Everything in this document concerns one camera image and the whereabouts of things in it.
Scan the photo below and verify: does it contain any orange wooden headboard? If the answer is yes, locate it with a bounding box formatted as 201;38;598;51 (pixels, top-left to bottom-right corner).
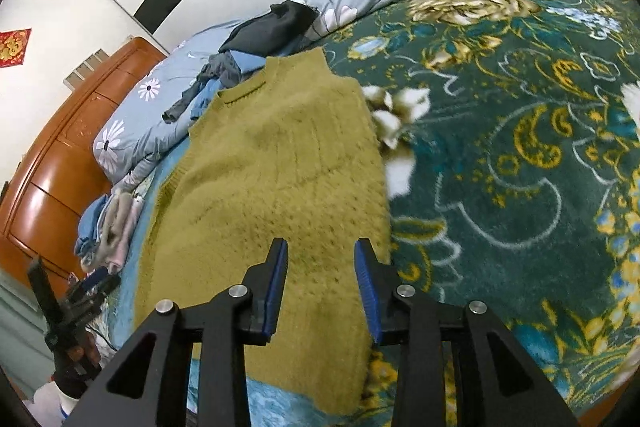
0;37;165;296

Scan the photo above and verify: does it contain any dark grey garment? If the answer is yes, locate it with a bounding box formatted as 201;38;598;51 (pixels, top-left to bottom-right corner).
162;51;243;124

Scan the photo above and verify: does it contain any red wall decoration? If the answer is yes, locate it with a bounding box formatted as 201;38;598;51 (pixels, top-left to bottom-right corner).
0;28;32;68

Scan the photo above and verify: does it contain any teal floral bed blanket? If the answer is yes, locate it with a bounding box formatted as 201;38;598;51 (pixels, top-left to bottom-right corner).
107;0;639;426

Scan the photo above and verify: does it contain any black garment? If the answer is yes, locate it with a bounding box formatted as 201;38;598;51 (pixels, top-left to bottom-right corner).
218;0;319;57

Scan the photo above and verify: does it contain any left hand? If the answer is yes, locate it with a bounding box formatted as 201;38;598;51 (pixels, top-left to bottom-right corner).
52;332;101;399

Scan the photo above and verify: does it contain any wall switch panel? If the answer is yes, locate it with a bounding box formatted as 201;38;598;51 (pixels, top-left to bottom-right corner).
63;49;110;91

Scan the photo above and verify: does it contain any grey floral duvet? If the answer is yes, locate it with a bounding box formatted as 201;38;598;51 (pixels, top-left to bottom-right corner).
93;0;400;191

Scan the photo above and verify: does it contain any olive green knit sweater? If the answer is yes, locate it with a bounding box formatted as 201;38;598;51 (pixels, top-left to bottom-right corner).
134;48;390;415

